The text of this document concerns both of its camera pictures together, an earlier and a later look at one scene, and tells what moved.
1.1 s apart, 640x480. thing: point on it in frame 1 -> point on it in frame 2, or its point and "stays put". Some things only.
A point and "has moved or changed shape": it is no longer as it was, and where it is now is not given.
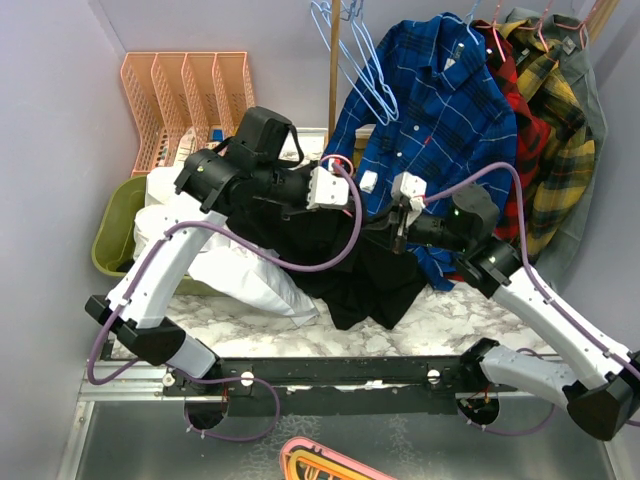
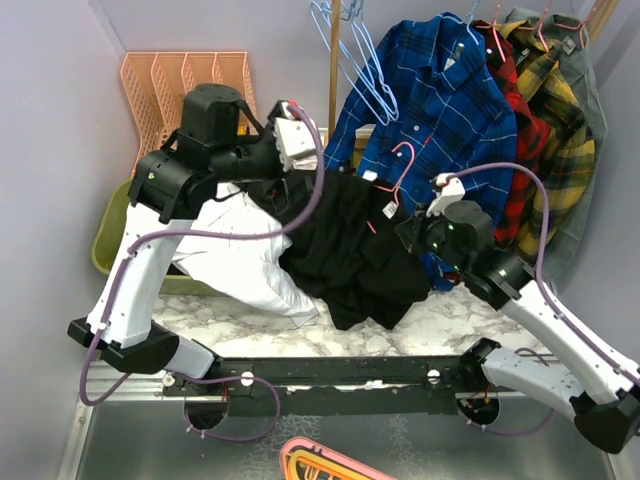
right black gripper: x=408 y=229 stays put
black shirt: x=345 y=256 has moved or changed shape
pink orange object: x=305 y=458 stays put
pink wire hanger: x=338 y=155 -> x=395 y=188
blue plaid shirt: x=427 y=98 stays put
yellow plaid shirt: x=568 y=170 stays put
